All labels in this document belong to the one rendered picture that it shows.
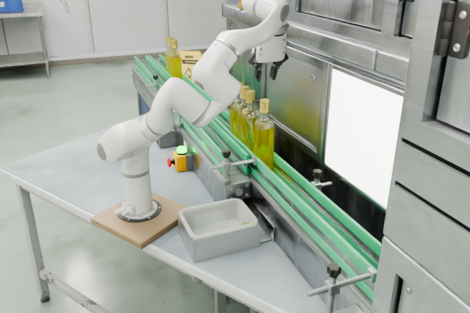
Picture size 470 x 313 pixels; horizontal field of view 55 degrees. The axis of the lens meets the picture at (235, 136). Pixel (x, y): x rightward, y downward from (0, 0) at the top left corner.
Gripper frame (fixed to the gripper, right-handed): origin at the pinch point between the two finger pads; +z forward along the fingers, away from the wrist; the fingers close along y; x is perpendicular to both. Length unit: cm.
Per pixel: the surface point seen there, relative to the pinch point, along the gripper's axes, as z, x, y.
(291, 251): 36, 44, 6
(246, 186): 36.0, 13.7, 8.1
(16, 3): 162, -509, 96
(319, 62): -9.0, 11.4, -11.7
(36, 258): 112, -41, 85
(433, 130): -41, 85, 23
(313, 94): 2.7, 11.5, -12.4
